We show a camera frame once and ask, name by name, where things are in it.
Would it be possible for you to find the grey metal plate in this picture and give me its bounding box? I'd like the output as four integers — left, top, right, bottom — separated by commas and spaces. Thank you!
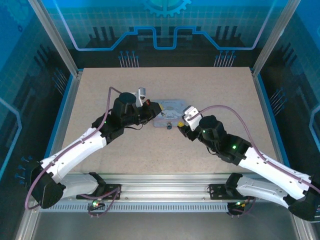
32, 211, 308, 240

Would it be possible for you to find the aluminium frame post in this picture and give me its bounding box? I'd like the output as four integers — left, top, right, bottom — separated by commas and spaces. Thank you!
251, 0, 305, 77
26, 0, 83, 78

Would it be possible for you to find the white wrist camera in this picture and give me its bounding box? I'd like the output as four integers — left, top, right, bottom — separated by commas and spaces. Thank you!
181, 105, 202, 131
134, 86, 148, 107

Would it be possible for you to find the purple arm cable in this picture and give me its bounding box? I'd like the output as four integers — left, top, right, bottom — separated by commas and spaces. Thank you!
186, 104, 320, 193
24, 86, 126, 211

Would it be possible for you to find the slotted grey cable duct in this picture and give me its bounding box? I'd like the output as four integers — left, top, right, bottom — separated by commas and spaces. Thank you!
39, 201, 242, 214

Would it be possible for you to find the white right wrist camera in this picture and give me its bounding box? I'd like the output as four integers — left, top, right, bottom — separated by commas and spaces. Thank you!
181, 105, 202, 131

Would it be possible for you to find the aluminium side rail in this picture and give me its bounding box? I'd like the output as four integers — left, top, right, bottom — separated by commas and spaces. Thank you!
251, 69, 320, 240
19, 71, 85, 240

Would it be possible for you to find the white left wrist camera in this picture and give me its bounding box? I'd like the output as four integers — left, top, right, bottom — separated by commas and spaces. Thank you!
134, 86, 148, 107

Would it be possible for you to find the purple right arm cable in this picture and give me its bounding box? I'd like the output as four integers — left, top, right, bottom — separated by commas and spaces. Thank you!
186, 104, 320, 193

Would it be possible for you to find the light blue cartoon tin box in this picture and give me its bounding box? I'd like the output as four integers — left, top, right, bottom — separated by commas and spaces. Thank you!
151, 98, 191, 129

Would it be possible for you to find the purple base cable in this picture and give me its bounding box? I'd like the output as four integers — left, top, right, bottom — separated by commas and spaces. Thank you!
87, 187, 123, 219
226, 196, 256, 219

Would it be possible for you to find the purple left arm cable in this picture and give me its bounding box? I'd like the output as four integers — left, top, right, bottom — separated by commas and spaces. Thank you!
24, 86, 126, 211

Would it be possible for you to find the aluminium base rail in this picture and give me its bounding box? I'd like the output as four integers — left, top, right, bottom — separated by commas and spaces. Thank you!
69, 172, 241, 201

